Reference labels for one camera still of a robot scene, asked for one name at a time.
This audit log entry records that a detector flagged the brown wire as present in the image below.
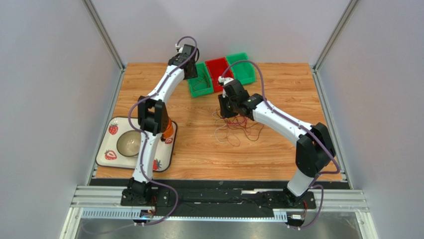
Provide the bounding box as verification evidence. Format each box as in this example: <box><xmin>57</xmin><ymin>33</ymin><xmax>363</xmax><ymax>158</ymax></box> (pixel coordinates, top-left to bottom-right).
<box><xmin>191</xmin><ymin>68</ymin><xmax>212</xmax><ymax>94</ymax></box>

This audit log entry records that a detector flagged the wire bundle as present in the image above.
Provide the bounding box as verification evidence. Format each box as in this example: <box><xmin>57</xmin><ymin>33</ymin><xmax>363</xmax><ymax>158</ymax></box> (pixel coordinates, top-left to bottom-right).
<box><xmin>212</xmin><ymin>111</ymin><xmax>265</xmax><ymax>147</ymax></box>

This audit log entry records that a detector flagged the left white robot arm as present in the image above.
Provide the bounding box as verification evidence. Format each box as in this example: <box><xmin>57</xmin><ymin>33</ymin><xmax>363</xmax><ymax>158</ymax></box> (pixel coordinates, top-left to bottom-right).
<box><xmin>122</xmin><ymin>44</ymin><xmax>198</xmax><ymax>205</ymax></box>

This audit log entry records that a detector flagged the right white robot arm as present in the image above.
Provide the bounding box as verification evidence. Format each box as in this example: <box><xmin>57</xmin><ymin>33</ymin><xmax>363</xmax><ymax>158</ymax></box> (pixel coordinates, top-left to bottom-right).
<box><xmin>218</xmin><ymin>77</ymin><xmax>336</xmax><ymax>206</ymax></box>

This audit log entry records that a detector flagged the left green bin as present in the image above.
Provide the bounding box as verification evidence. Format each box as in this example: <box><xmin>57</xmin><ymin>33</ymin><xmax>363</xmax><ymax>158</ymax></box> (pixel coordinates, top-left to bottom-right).
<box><xmin>188</xmin><ymin>63</ymin><xmax>213</xmax><ymax>98</ymax></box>

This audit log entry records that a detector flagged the green bin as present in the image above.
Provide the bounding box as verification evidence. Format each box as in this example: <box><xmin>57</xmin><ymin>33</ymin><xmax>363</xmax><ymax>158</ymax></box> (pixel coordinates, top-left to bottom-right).
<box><xmin>188</xmin><ymin>63</ymin><xmax>213</xmax><ymax>98</ymax></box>
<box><xmin>225</xmin><ymin>52</ymin><xmax>256</xmax><ymax>85</ymax></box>

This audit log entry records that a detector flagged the red bin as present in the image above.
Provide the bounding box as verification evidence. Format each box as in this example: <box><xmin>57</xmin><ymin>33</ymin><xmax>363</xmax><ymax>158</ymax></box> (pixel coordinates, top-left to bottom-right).
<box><xmin>205</xmin><ymin>57</ymin><xmax>229</xmax><ymax>93</ymax></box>

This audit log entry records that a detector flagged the right green bin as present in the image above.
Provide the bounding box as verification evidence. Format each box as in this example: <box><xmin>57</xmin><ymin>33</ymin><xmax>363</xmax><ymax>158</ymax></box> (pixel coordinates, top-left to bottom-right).
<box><xmin>225</xmin><ymin>52</ymin><xmax>256</xmax><ymax>85</ymax></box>

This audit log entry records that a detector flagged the orange plastic cup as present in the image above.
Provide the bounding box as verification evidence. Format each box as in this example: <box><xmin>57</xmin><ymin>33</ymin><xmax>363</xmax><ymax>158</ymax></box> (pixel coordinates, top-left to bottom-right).
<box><xmin>161</xmin><ymin>118</ymin><xmax>174</xmax><ymax>144</ymax></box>

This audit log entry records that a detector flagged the grey bowl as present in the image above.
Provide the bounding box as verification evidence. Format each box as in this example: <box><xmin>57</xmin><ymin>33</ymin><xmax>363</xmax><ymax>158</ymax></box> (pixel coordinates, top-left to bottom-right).
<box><xmin>116</xmin><ymin>130</ymin><xmax>141</xmax><ymax>157</ymax></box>

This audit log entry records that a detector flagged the strawberry pattern tray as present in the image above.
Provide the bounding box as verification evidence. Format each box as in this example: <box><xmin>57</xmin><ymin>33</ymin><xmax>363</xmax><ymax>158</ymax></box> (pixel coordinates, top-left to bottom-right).
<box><xmin>96</xmin><ymin>117</ymin><xmax>178</xmax><ymax>172</ymax></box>

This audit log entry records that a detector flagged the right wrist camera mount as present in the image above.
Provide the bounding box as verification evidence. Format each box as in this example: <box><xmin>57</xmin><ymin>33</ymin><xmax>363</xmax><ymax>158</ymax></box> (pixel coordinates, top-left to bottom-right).
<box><xmin>218</xmin><ymin>76</ymin><xmax>234</xmax><ymax>98</ymax></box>

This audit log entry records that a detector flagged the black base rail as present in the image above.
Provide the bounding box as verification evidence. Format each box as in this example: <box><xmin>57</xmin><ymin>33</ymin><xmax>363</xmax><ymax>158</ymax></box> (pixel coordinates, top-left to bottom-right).
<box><xmin>89</xmin><ymin>178</ymin><xmax>350</xmax><ymax>221</ymax></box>

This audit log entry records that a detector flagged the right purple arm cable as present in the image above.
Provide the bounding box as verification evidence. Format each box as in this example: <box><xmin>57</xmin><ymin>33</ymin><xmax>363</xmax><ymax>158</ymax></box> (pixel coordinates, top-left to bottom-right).
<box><xmin>220</xmin><ymin>59</ymin><xmax>341</xmax><ymax>230</ymax></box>

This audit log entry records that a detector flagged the aluminium frame rail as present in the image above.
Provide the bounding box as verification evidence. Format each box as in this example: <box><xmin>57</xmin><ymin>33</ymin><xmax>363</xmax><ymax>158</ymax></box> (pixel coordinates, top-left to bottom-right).
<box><xmin>71</xmin><ymin>186</ymin><xmax>369</xmax><ymax>222</ymax></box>

